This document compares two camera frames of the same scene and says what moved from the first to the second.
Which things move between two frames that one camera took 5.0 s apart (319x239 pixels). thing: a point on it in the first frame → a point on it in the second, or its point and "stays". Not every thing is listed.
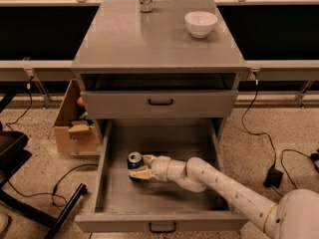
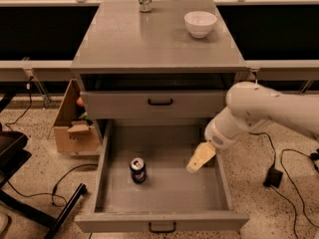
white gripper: [160, 168] → [216, 137]
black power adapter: [273, 178] stays
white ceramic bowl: [200, 23] stays
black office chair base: [12, 159] stays
